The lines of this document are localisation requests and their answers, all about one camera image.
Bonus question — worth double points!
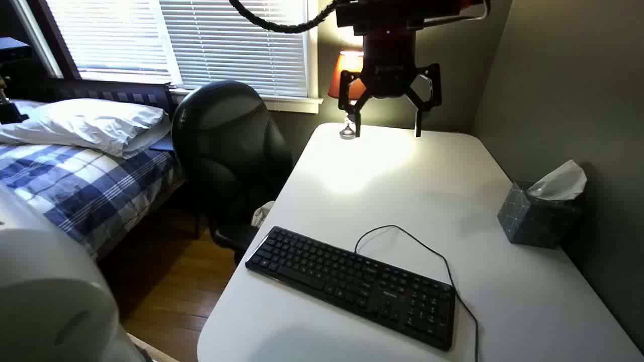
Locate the blue plaid bed blanket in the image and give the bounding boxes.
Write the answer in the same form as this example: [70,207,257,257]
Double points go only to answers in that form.
[0,138,186,262]

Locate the white window frame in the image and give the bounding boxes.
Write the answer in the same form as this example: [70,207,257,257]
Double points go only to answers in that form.
[11,0,327,117]

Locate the white pillow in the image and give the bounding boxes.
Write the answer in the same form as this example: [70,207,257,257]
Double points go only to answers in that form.
[0,96,174,161]

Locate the black keyboard cable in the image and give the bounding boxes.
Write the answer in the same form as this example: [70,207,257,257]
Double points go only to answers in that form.
[353,222,483,362]

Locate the black robot cable hose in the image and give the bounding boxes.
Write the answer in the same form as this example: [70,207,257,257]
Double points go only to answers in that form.
[228,0,353,34]

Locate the white crumpled bag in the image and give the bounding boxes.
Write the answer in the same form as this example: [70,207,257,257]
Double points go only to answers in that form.
[251,199,279,230]

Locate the grey green tissue box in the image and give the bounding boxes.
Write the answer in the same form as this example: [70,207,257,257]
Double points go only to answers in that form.
[496,180,584,251]

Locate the white rounded plastic casing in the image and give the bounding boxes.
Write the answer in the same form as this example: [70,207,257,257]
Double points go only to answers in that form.
[0,182,150,362]

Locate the black leather office chair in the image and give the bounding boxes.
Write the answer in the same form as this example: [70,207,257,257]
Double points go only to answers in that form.
[171,78,296,266]

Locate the white window blinds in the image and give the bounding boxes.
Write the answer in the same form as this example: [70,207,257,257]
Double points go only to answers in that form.
[160,0,318,100]
[42,0,174,84]

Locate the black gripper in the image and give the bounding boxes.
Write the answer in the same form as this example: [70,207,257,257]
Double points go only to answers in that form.
[336,27,446,138]

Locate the dark bed headboard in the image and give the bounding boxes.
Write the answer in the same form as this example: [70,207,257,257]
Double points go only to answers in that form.
[13,74,181,117]

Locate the white tissue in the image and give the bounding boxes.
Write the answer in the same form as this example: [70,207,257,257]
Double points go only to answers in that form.
[525,158,591,203]

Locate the black computer keyboard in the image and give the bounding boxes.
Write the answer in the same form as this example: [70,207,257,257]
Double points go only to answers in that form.
[243,224,459,352]

